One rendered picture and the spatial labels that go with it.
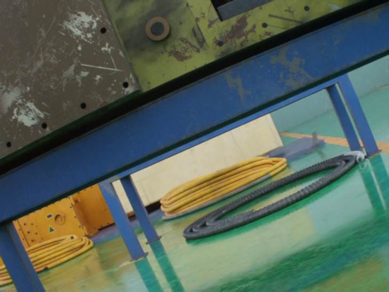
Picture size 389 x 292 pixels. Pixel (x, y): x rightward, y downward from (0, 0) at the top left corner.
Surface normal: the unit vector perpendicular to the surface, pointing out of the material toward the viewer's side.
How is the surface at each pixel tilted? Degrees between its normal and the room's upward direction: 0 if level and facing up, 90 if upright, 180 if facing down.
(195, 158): 90
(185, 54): 90
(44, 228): 90
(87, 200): 90
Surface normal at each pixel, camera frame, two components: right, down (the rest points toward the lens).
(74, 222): -0.04, 0.01
